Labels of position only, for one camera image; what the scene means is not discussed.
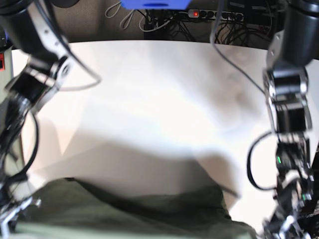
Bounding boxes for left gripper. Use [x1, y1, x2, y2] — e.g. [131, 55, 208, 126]
[261, 206, 311, 239]

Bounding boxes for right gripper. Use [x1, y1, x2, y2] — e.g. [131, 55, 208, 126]
[0, 194, 41, 236]

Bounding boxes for green t-shirt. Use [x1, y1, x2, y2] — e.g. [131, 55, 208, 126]
[15, 179, 256, 239]

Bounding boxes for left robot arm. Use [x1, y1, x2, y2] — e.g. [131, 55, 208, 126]
[259, 0, 319, 239]

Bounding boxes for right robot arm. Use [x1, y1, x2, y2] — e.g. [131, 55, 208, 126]
[0, 0, 79, 239]

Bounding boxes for red clamp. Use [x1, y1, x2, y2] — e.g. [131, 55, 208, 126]
[0, 53, 5, 72]

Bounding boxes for black power strip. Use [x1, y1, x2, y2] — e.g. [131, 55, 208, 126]
[187, 9, 244, 22]

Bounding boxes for blue box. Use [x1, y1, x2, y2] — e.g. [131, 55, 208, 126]
[121, 0, 191, 10]

